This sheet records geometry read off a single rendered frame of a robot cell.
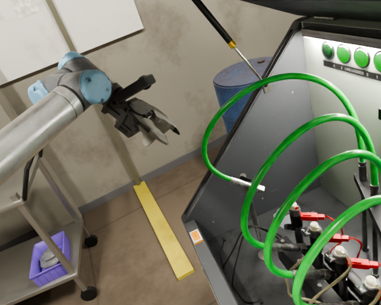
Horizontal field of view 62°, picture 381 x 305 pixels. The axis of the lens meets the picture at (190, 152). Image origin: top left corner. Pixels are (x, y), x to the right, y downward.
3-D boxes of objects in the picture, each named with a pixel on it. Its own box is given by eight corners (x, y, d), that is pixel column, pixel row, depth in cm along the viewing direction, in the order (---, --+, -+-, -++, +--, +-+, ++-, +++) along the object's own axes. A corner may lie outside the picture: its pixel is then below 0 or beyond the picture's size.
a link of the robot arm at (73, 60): (54, 78, 86) (76, 65, 92) (84, 102, 86) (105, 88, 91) (54, 56, 80) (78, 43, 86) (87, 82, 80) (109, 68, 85)
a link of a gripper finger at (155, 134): (159, 157, 83) (139, 132, 86) (170, 140, 80) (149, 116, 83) (152, 158, 80) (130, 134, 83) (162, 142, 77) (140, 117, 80)
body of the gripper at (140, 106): (144, 131, 91) (111, 105, 91) (157, 108, 86) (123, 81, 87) (130, 140, 84) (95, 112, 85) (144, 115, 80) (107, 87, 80)
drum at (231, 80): (267, 136, 321) (249, 52, 277) (314, 153, 274) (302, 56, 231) (223, 165, 301) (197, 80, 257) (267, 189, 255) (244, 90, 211)
